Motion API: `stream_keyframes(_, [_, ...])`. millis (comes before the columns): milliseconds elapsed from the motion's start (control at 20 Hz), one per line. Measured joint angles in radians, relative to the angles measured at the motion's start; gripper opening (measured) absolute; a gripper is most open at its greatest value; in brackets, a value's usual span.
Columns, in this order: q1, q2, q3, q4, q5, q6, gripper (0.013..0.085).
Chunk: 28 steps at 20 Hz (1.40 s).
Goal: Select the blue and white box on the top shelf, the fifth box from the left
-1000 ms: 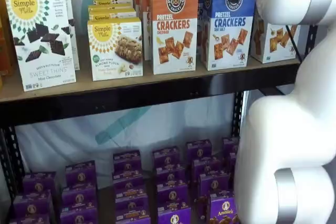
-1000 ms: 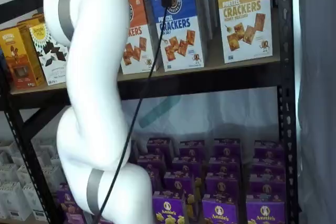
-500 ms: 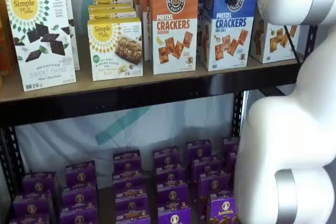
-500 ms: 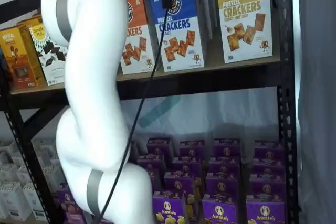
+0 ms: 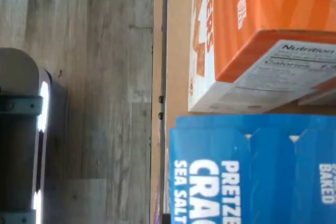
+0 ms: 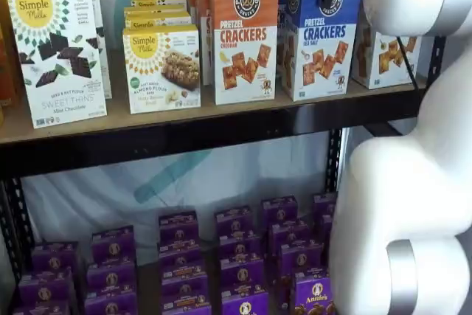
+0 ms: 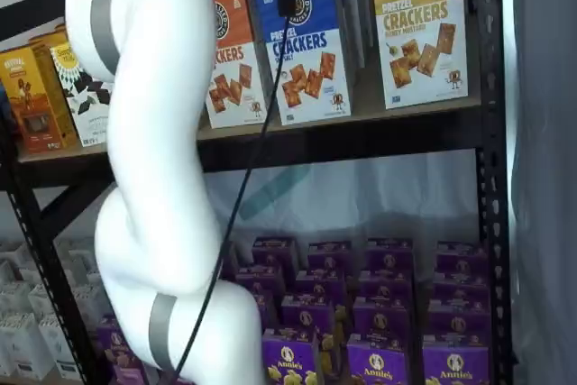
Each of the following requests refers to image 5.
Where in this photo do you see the orange cracker box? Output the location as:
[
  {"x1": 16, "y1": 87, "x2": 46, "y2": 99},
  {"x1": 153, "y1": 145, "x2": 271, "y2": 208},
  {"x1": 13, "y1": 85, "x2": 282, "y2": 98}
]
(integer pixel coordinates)
[
  {"x1": 296, "y1": 76, "x2": 336, "y2": 107},
  {"x1": 187, "y1": 0, "x2": 336, "y2": 113}
]

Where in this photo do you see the shiny metal bar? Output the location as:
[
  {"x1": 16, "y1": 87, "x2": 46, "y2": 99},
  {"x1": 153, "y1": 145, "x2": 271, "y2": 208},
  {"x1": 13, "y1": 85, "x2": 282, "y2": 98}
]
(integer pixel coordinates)
[{"x1": 31, "y1": 80, "x2": 50, "y2": 224}]

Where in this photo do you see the grey metal shelf rail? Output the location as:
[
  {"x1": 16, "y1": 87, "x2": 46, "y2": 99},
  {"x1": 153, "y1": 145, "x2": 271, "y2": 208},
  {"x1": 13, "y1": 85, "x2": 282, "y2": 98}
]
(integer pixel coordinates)
[{"x1": 158, "y1": 0, "x2": 169, "y2": 216}]

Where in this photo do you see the brown shelf board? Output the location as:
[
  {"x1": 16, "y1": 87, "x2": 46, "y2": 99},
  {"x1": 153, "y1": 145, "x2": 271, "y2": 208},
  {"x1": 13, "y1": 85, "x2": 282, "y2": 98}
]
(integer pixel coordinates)
[{"x1": 150, "y1": 0, "x2": 336, "y2": 224}]

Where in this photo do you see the teal metal bracket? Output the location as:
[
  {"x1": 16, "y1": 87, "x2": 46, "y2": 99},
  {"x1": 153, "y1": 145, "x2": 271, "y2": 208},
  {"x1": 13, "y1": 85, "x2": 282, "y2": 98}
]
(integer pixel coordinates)
[
  {"x1": 0, "y1": 209, "x2": 37, "y2": 224},
  {"x1": 0, "y1": 94, "x2": 44, "y2": 116}
]

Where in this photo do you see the blue pretzel crisps box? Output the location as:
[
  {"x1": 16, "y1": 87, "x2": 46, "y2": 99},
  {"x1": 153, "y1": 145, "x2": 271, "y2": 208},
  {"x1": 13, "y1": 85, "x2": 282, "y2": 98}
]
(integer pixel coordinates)
[
  {"x1": 168, "y1": 126, "x2": 336, "y2": 224},
  {"x1": 174, "y1": 114, "x2": 336, "y2": 131}
]

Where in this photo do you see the grey robot base platform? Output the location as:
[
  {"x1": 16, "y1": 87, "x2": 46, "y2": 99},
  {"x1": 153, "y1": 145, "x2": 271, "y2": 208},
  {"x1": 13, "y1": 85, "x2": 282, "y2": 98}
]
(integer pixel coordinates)
[{"x1": 0, "y1": 47, "x2": 54, "y2": 224}]

